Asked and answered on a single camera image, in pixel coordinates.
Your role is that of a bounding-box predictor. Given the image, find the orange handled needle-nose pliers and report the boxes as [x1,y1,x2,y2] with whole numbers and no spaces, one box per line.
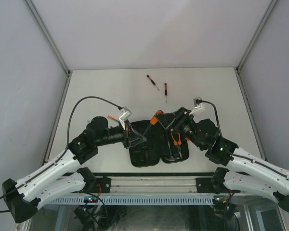
[171,132,182,159]

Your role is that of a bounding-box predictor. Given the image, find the small orange precision screwdriver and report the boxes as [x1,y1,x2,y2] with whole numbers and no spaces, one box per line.
[146,75,159,90]

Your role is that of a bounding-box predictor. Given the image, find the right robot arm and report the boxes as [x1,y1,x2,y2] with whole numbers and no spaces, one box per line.
[156,107,289,213]

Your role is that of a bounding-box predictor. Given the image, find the blue slotted cable duct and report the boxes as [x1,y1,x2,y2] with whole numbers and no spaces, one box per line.
[49,194,214,205]

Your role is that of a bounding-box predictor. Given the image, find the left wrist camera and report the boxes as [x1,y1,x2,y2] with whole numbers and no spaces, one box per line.
[118,107,132,129]

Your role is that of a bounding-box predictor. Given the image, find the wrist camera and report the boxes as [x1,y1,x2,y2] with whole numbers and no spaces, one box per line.
[189,97,205,116]
[118,107,132,129]

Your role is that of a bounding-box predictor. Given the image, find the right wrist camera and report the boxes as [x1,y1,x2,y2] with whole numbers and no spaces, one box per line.
[189,97,205,116]

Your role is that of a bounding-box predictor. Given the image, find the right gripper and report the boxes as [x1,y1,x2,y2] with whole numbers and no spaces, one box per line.
[155,107,205,151]

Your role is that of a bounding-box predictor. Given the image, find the left camera cable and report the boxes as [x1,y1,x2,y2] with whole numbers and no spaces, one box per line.
[0,96,123,213]

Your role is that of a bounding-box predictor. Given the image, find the black plastic tool case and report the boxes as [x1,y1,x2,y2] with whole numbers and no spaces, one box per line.
[129,120,190,167]

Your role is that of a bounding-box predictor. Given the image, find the aluminium frame rail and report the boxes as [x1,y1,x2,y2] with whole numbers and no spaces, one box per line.
[97,174,215,195]

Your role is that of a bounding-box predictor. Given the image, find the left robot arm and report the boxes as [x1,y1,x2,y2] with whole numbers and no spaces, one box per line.
[2,116,146,223]

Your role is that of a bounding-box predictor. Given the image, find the small claw hammer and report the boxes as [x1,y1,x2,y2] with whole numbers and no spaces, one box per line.
[166,141,182,162]

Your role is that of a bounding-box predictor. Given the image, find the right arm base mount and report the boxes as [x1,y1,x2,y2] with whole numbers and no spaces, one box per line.
[196,167,241,194]

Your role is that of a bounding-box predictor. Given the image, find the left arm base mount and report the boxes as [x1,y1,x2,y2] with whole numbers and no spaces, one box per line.
[87,177,111,194]

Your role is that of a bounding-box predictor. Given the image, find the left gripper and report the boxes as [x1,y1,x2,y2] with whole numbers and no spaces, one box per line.
[95,119,146,149]

